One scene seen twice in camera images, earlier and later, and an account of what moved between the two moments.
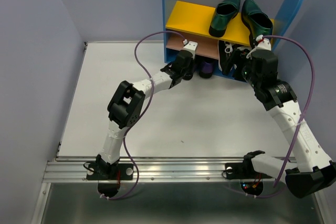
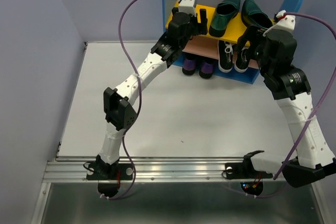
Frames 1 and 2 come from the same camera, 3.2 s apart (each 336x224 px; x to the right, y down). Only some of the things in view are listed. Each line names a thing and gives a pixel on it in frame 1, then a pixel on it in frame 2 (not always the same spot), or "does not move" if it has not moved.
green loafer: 226,10 does not move
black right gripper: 237,57 → 253,33
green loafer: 256,21 does not move
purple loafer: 206,71 does not move
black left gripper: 190,62 → 199,28
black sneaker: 225,50 does not move
